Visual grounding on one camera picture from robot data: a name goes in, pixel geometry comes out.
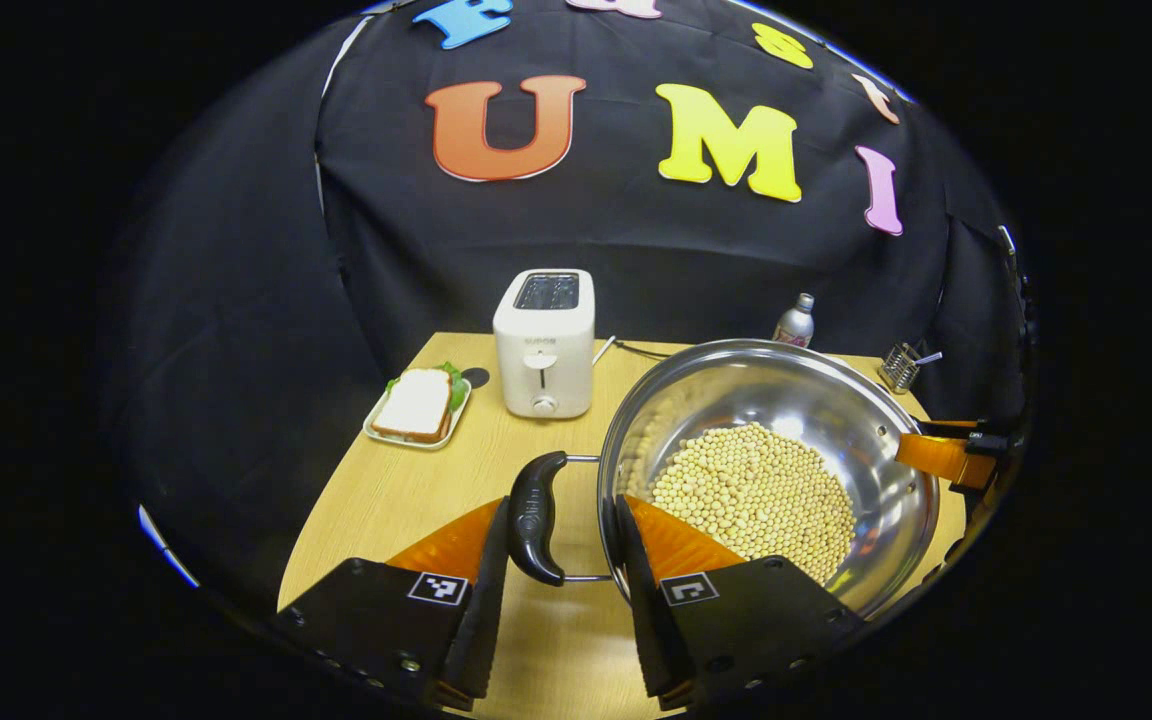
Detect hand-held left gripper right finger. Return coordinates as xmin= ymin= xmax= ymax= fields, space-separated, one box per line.
xmin=616 ymin=493 xmax=867 ymax=713

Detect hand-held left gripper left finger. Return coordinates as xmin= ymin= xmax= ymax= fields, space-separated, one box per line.
xmin=271 ymin=497 xmax=512 ymax=713

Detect heap of yellow soybeans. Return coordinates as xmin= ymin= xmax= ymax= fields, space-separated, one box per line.
xmin=648 ymin=422 xmax=857 ymax=586

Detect stainless steel pot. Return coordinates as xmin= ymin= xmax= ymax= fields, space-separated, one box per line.
xmin=508 ymin=339 xmax=942 ymax=621

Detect metal mesh utensil holder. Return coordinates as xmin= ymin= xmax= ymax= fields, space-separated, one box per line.
xmin=878 ymin=342 xmax=944 ymax=394

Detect silver patterned drink bottle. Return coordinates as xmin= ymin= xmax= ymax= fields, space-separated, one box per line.
xmin=773 ymin=292 xmax=816 ymax=349

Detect sandwich with lettuce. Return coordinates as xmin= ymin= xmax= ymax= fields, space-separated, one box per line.
xmin=372 ymin=362 xmax=469 ymax=444

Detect white toaster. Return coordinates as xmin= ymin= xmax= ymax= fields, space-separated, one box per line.
xmin=492 ymin=268 xmax=596 ymax=420

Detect black backdrop cloth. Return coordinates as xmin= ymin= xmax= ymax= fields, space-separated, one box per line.
xmin=106 ymin=0 xmax=1032 ymax=601

